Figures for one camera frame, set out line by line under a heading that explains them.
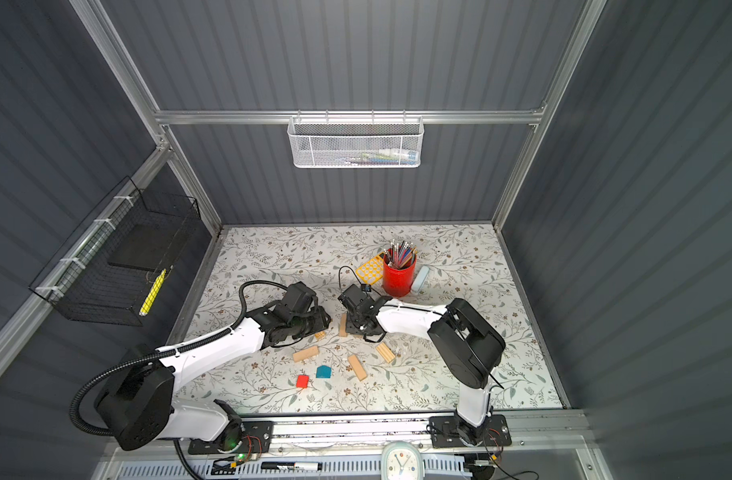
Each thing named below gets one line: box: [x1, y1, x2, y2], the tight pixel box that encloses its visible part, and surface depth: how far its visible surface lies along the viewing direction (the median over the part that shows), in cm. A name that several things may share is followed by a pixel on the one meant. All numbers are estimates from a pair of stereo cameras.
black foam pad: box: [107, 224, 183, 271], surface depth 77 cm
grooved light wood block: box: [376, 342, 396, 363], surface depth 88 cm
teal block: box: [316, 365, 332, 379], surface depth 86 cm
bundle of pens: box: [383, 239, 418, 269], surface depth 96 cm
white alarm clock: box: [381, 441, 423, 480], surface depth 69 cm
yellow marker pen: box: [138, 268, 167, 317], surface depth 70 cm
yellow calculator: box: [356, 252, 384, 285], surface depth 107 cm
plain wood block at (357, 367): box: [348, 354, 367, 381], surface depth 86 cm
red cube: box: [296, 374, 310, 389], surface depth 84 cm
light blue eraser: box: [411, 265, 430, 294], surface depth 102 cm
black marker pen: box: [261, 462, 323, 471], surface depth 71 cm
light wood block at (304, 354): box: [293, 346, 319, 362], surface depth 88 cm
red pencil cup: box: [383, 248, 417, 298], surface depth 97 cm
